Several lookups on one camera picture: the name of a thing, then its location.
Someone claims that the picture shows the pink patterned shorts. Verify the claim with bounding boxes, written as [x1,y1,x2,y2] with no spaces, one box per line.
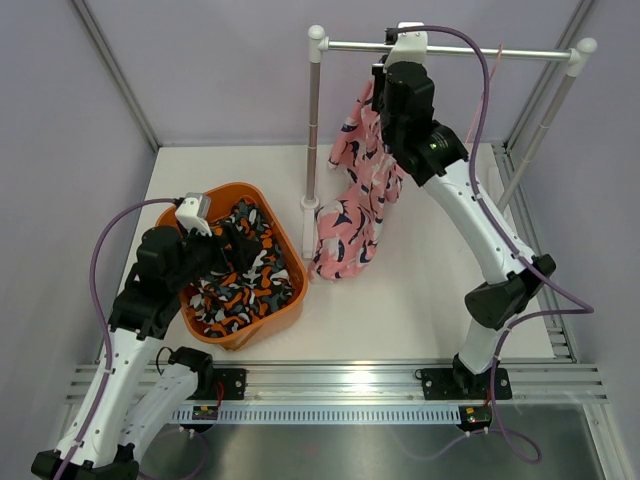
[308,81,405,281]

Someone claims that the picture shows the aluminium rail frame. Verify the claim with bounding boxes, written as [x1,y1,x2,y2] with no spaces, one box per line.
[47,144,616,480]

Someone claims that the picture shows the metal clothes rack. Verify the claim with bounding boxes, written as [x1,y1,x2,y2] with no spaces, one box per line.
[301,18,598,259]

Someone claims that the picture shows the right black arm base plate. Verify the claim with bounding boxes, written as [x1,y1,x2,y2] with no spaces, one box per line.
[414,367,513,401]

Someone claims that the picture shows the orange camouflage shorts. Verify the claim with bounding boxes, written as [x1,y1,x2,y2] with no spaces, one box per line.
[187,198,295,339]

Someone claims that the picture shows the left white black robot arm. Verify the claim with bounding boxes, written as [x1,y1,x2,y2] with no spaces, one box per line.
[31,225,261,479]

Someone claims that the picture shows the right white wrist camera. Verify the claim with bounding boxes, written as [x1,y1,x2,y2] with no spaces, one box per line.
[384,22,428,70]

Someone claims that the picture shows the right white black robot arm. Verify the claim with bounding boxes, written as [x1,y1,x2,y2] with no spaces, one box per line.
[372,61,556,397]

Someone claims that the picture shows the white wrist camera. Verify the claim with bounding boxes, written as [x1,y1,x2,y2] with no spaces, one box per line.
[175,192,212,237]
[384,22,428,70]

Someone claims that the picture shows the orange plastic basket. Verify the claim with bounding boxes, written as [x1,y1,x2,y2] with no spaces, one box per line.
[180,182,308,351]

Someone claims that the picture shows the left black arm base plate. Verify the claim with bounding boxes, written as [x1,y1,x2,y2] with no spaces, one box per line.
[201,368,247,401]

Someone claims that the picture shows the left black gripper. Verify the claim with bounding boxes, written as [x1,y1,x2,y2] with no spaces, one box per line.
[168,221,262,292]

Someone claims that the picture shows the pink wire hanger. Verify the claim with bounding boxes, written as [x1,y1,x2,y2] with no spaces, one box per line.
[464,43,504,144]

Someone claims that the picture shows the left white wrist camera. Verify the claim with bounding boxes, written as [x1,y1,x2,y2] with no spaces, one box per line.
[175,192,212,237]

